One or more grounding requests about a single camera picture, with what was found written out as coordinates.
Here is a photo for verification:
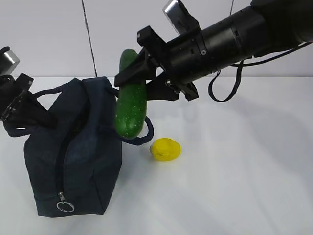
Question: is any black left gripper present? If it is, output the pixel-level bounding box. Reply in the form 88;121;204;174
0;73;58;128

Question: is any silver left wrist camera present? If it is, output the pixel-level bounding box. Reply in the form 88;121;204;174
0;46;20;76

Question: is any navy blue lunch bag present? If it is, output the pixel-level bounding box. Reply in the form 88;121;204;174
4;76;155;217

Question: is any yellow lemon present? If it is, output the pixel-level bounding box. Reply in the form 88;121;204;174
150;138;181;162

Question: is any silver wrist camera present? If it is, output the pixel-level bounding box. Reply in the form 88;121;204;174
0;46;20;76
162;0;201;35

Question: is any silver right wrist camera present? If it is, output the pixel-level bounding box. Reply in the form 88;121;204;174
162;0;201;35

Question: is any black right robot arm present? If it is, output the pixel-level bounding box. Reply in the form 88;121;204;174
114;0;313;101

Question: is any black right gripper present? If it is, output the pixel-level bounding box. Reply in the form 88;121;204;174
114;26;207;101

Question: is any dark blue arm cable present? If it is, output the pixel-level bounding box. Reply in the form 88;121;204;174
208;42;313;103

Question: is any green cucumber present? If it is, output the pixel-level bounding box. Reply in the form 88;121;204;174
115;48;147;140

